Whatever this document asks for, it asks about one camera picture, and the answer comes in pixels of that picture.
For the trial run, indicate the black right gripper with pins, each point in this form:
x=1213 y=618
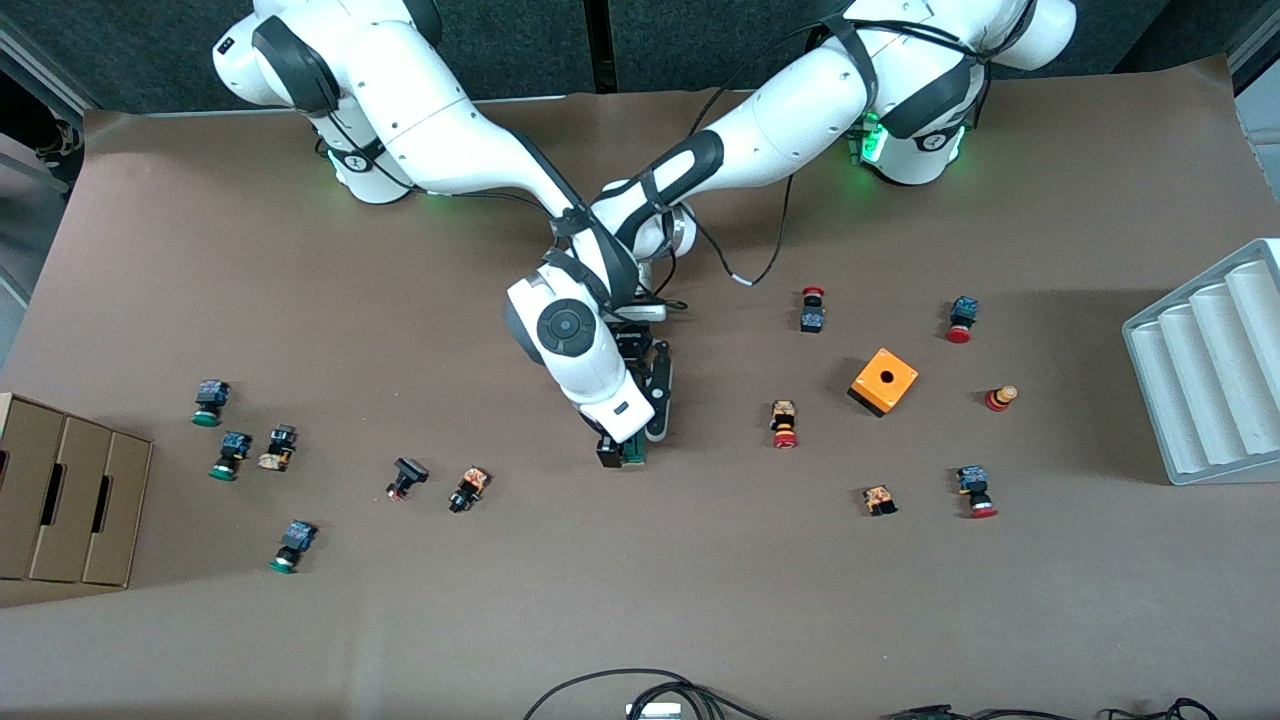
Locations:
x=608 y=453

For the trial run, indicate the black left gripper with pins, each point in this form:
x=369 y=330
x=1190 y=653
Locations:
x=631 y=349

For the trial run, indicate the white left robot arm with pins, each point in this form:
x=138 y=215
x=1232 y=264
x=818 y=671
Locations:
x=800 y=110

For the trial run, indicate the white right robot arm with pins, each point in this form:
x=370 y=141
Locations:
x=450 y=130

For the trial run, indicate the red mushroom button orange block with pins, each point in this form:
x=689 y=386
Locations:
x=784 y=420

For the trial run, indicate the small red button black block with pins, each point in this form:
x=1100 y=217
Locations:
x=812 y=318

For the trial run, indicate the white adapter box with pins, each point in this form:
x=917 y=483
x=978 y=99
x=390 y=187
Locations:
x=652 y=711

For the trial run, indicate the black orange contact block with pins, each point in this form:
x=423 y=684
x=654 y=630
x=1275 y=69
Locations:
x=880 y=499

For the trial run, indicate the green mushroom push button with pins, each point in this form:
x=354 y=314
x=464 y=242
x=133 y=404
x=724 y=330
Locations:
x=210 y=395
x=297 y=535
x=232 y=448

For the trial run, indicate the red mushroom button blue block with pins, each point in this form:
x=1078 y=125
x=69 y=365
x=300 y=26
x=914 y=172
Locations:
x=975 y=485
x=962 y=315

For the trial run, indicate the red yellow button head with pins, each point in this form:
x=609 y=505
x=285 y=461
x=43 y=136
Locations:
x=1000 y=398

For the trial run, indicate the grey ribbed plastic tray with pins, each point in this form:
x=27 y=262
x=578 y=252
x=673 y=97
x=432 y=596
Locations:
x=1200 y=370

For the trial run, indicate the black selector switch orange block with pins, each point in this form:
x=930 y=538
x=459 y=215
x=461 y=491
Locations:
x=470 y=487

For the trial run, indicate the black switch red tip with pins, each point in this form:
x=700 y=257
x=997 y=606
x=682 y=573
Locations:
x=408 y=470

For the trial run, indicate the orange button enclosure box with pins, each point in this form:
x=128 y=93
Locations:
x=890 y=385

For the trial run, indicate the beige black switch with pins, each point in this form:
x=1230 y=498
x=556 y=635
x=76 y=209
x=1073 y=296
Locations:
x=278 y=450

